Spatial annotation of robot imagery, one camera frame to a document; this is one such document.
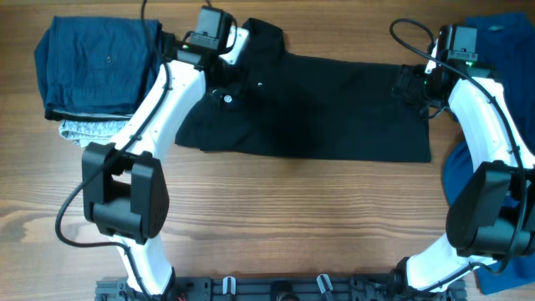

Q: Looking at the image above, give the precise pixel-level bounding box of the black polo shirt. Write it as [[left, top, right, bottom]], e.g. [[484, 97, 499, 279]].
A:
[[175, 18, 431, 163]]

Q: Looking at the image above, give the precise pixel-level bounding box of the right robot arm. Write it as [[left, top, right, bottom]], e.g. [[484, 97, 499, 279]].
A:
[[393, 24, 534, 297]]

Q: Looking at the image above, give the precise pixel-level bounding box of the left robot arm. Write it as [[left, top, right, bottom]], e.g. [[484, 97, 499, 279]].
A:
[[82, 6, 248, 300]]

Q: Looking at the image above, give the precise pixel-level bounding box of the blue polo shirt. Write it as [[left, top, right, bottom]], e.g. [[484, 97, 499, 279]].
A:
[[442, 11, 535, 295]]

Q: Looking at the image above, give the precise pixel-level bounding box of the folded dark blue garment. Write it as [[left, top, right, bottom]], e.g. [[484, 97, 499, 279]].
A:
[[34, 17, 162, 120]]

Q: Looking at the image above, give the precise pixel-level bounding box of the folded light grey garment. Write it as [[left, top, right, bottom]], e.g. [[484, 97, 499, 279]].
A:
[[59, 120, 128, 147]]

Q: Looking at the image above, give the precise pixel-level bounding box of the left grey rail clip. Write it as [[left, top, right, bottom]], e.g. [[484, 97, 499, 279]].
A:
[[222, 276, 237, 295]]

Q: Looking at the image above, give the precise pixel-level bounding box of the grey rail clip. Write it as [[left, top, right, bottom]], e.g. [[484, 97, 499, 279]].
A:
[[316, 273, 334, 301], [222, 276, 237, 295]]

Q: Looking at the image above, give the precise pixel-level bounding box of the right grey rail clip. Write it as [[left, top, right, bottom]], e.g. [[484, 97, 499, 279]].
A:
[[316, 273, 334, 301]]

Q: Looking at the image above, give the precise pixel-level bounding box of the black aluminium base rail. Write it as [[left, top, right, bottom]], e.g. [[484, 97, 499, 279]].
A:
[[94, 273, 468, 301]]

